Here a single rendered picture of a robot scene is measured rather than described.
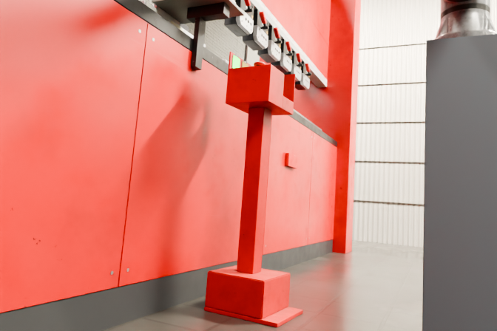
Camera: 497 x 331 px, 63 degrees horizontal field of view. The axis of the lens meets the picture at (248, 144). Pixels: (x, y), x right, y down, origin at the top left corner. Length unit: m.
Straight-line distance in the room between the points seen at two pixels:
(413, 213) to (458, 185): 3.74
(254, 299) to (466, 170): 0.67
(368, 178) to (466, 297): 3.84
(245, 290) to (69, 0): 0.90
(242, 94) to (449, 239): 0.72
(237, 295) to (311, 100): 2.46
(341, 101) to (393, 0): 2.22
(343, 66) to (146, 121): 2.55
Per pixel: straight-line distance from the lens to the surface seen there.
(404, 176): 4.81
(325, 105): 3.49
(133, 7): 1.21
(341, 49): 3.61
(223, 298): 1.33
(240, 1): 2.06
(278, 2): 2.55
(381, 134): 4.90
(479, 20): 1.19
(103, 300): 1.15
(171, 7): 1.52
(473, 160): 1.07
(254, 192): 1.34
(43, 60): 0.98
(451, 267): 1.06
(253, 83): 1.33
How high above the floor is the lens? 0.35
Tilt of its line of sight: 8 degrees up
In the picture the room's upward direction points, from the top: 4 degrees clockwise
